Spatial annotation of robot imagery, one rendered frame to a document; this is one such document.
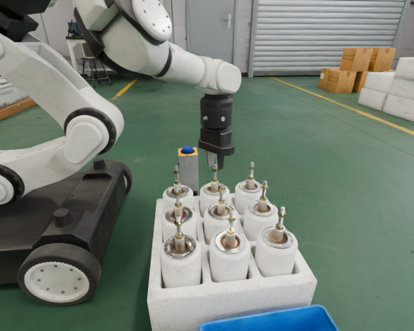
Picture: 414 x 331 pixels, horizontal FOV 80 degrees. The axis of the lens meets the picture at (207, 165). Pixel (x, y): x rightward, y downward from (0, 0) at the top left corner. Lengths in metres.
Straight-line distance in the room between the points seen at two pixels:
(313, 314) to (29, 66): 0.93
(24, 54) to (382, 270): 1.21
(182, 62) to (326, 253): 0.81
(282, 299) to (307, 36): 5.69
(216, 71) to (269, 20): 5.19
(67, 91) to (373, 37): 6.45
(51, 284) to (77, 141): 0.40
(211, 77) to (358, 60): 3.77
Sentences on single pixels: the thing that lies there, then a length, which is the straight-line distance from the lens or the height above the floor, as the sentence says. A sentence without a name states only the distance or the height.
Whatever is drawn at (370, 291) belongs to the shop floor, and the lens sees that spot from 0.97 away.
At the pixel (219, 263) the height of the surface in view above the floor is 0.22.
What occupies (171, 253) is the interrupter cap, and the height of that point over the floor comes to 0.25.
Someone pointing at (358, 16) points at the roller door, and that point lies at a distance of 6.56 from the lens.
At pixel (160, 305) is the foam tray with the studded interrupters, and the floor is 0.16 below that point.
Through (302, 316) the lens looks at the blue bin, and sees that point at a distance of 0.72.
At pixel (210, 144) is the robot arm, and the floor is 0.42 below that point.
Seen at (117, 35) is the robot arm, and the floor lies 0.68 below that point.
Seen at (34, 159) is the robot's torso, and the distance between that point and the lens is 0.91.
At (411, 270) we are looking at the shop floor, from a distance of 1.11.
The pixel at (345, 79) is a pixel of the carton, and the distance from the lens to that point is 4.23.
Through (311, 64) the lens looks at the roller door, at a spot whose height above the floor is 0.24.
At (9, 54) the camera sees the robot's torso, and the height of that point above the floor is 0.65.
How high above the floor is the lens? 0.68
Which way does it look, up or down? 27 degrees down
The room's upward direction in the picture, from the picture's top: straight up
